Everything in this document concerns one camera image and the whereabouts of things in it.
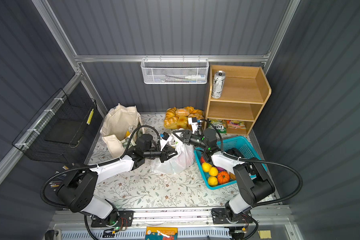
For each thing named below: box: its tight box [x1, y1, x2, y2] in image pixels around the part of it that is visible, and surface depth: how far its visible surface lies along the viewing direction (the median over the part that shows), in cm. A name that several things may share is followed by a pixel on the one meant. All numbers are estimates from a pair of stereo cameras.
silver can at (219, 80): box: [211, 70, 226, 99], surface depth 79 cm
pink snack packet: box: [227, 120, 247, 130], surface depth 110 cm
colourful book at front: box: [145, 227, 178, 240], surface depth 71 cm
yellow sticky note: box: [257, 230, 272, 239], surface depth 69 cm
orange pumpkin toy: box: [217, 171, 231, 185], surface depth 83 cm
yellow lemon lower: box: [208, 176, 218, 187], surface depth 82 cm
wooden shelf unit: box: [205, 65, 272, 136], surface depth 93 cm
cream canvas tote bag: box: [100, 103, 145, 159], surface depth 93 cm
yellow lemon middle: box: [209, 166, 219, 177], surface depth 86 cm
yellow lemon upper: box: [201, 162, 212, 173], surface depth 85 cm
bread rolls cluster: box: [163, 106, 204, 129], surface depth 114 cm
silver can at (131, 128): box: [128, 124, 136, 133], surface depth 107 cm
